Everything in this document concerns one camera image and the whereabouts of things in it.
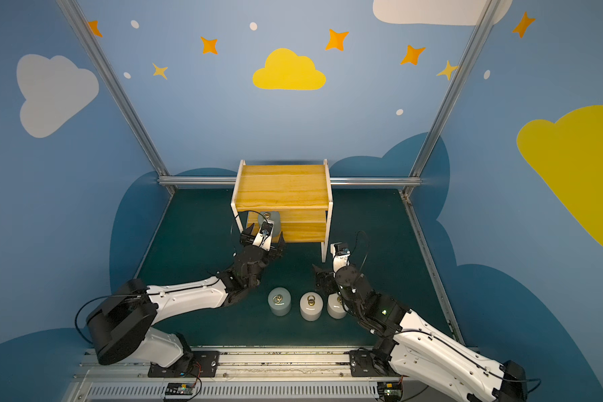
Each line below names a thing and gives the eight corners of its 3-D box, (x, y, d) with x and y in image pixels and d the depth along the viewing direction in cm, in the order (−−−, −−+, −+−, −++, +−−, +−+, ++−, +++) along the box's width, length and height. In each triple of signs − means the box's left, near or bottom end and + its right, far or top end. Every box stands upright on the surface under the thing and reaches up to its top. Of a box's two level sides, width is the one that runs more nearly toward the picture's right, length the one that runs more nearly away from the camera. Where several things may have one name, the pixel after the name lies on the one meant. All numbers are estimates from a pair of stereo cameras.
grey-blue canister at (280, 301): (269, 316, 86) (266, 306, 79) (271, 297, 91) (268, 286, 83) (290, 316, 87) (289, 306, 79) (291, 297, 91) (290, 286, 83)
